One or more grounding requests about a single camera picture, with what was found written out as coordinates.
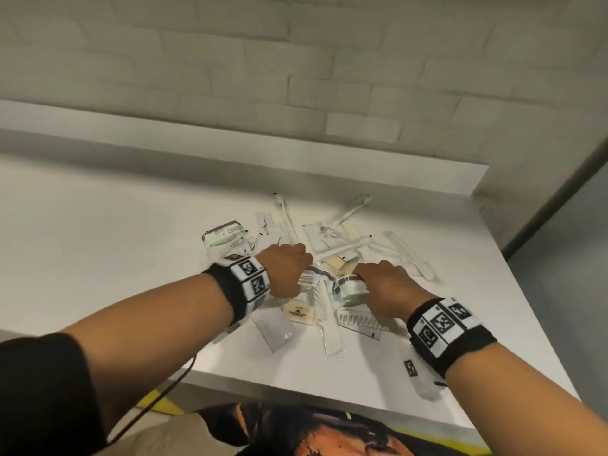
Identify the person's left hand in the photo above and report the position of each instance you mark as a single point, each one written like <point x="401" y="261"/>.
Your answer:
<point x="285" y="268"/>

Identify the person's right hand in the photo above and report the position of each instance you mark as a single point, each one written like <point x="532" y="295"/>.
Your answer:
<point x="392" y="289"/>

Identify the person's left forearm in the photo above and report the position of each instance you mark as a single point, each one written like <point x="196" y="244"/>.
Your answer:
<point x="157" y="327"/>

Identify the person's right forearm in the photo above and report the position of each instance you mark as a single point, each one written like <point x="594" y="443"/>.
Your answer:
<point x="522" y="403"/>

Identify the dark door frame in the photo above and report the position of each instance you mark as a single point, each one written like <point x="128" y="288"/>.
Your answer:
<point x="556" y="194"/>

